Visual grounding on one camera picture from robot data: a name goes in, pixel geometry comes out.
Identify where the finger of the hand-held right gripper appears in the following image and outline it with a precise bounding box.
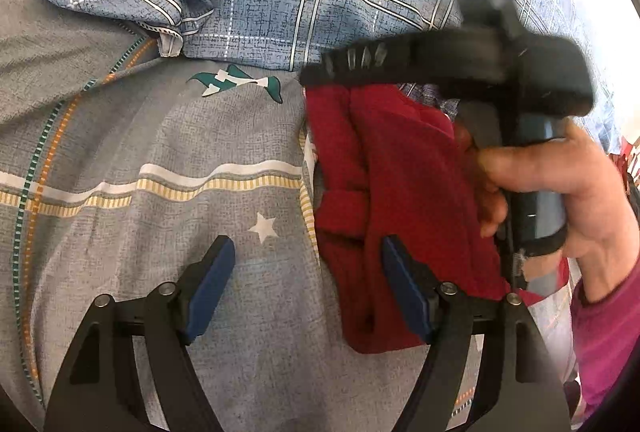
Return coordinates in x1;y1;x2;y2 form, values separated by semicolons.
300;29;501;98

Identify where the grey printed bed sheet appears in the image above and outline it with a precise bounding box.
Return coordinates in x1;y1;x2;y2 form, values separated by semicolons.
0;0;576;432

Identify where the person's right hand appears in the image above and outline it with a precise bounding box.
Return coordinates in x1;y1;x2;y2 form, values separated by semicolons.
452;119;626;303

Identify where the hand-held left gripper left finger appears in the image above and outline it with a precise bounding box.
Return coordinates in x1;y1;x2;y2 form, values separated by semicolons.
44;235;236;432

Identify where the red knit garment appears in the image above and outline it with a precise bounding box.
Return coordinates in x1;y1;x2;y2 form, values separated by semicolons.
302;82;571;355

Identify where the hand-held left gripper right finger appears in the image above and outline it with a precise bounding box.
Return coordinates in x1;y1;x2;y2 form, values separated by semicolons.
380;234;571;432

